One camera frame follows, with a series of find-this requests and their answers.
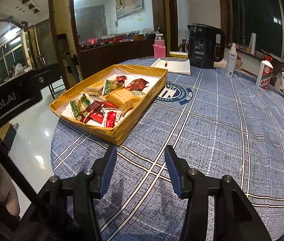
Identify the gold green foil snack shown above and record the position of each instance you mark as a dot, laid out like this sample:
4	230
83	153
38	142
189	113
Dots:
109	86

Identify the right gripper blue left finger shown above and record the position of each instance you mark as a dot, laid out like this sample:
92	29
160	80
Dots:
103	169

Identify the framed wall painting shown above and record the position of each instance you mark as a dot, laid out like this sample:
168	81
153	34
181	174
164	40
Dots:
126	8

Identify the small red candy packet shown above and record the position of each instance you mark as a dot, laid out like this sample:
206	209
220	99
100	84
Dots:
121	79

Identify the gold brown biscuit pack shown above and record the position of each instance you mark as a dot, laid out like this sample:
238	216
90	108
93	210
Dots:
123	99

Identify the black electric kettle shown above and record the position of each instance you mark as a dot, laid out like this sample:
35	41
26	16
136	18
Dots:
205	45

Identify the open white notebook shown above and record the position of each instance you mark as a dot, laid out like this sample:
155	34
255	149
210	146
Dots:
174	66

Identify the white spray bottle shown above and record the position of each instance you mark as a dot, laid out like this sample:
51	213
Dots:
231	61

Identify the pink sleeved water bottle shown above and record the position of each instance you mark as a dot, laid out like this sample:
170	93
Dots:
159	46

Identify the small clear glass bottle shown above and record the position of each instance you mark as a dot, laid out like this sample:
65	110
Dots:
238	63

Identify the gold cardboard tray box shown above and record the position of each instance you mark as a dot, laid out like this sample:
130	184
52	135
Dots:
156	78

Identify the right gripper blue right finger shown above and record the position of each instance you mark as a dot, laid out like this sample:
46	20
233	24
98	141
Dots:
177	168

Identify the green pea snack packet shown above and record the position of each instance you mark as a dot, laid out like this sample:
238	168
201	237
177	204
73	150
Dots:
80	104

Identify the dark wooden sideboard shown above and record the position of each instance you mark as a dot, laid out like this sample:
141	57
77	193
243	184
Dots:
96	59

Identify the blue plaid tablecloth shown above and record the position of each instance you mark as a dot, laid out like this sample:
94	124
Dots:
220	126

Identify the large yellow cracker pack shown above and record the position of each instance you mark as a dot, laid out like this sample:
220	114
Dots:
95	89

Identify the small pale green packet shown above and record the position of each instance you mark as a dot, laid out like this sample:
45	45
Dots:
138	93

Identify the white red liquor bottle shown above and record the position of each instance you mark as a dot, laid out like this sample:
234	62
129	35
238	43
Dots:
265	73

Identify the red black candy packet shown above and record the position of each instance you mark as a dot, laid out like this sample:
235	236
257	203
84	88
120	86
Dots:
97	116

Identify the red chocolate bar wrapper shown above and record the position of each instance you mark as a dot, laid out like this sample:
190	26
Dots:
94	106

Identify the dark red foil snack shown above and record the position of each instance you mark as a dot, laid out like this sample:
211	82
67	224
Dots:
137	84

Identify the white red sachet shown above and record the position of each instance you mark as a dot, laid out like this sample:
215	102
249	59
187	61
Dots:
111	117

